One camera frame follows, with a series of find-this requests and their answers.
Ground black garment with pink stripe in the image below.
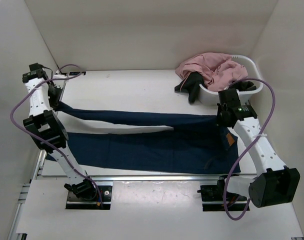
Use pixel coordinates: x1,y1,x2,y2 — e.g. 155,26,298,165
174,72,204,104

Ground blue label sticker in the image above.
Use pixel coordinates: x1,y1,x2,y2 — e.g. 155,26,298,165
68,71,86,76

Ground left aluminium frame rail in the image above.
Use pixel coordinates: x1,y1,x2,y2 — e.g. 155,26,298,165
6,72,68,240

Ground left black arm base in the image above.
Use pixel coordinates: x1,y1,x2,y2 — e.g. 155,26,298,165
64,180,113,210

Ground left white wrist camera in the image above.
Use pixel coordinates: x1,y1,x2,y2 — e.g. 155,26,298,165
52,73,68,81

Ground navy blue denim trousers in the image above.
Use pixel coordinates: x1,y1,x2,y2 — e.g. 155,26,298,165
57,102,239,175

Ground white front panel board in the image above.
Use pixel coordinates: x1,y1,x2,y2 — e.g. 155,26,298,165
17,179,303,240

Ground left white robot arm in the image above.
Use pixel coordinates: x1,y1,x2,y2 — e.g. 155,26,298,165
23,81,98,201

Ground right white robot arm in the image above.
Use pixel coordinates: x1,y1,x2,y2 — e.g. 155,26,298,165
216,88,300,208

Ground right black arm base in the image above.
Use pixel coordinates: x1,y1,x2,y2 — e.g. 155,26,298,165
197,175,248,212

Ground white plastic laundry basket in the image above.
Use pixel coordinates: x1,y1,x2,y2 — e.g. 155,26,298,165
198,54,264,106

